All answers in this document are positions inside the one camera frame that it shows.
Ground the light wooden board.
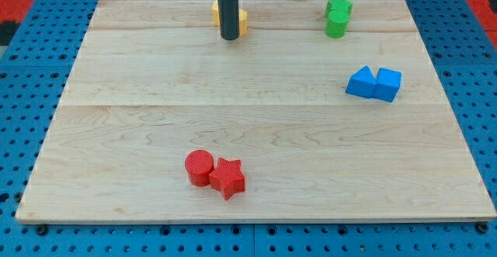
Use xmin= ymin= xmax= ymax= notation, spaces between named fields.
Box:
xmin=16 ymin=0 xmax=496 ymax=224

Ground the blue cube block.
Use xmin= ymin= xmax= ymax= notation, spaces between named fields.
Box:
xmin=372 ymin=68 xmax=402 ymax=102

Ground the green star block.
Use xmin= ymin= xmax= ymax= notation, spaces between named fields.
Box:
xmin=325 ymin=0 xmax=353 ymax=16

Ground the red cylinder block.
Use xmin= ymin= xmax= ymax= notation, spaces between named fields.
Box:
xmin=185 ymin=150 xmax=214 ymax=187

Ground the blue triangle block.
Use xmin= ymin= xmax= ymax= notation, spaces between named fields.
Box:
xmin=346 ymin=66 xmax=377 ymax=99

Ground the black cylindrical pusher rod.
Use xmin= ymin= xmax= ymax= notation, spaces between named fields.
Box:
xmin=217 ymin=0 xmax=240 ymax=40

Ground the green cylinder block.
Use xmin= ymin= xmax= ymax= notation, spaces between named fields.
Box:
xmin=325 ymin=9 xmax=349 ymax=38

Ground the yellow heart block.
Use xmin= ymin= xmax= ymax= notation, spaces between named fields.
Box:
xmin=211 ymin=1 xmax=248 ymax=36

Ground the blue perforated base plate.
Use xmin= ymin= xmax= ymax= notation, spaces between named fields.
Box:
xmin=1 ymin=0 xmax=496 ymax=256

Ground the red star block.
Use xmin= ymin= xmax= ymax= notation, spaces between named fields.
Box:
xmin=209 ymin=158 xmax=245 ymax=200

